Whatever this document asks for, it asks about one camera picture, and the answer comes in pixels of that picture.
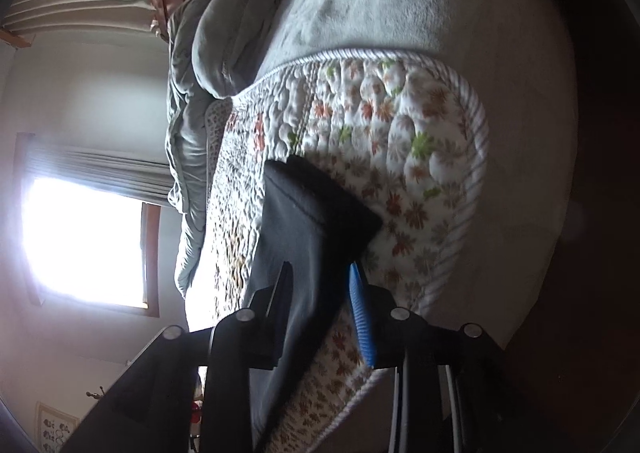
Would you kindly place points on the wall poster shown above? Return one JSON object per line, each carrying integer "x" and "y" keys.
{"x": 52, "y": 428}

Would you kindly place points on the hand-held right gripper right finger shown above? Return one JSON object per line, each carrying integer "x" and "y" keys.
{"x": 361, "y": 318}

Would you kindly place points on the window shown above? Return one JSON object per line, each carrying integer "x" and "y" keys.
{"x": 85, "y": 243}

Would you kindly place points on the red garment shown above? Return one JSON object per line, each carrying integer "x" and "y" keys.
{"x": 196, "y": 414}

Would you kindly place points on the floral quilted bedspread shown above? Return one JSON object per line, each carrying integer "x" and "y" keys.
{"x": 400, "y": 158}

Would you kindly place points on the coat rack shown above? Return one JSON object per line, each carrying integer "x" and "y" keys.
{"x": 95, "y": 394}

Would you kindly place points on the grey pillows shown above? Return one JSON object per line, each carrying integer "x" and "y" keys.
{"x": 187, "y": 133}

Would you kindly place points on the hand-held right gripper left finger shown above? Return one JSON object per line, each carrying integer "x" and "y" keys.
{"x": 272, "y": 333}

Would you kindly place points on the dark window curtain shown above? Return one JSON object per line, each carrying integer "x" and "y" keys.
{"x": 100, "y": 160}

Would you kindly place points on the black pants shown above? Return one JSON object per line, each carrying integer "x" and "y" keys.
{"x": 300, "y": 243}

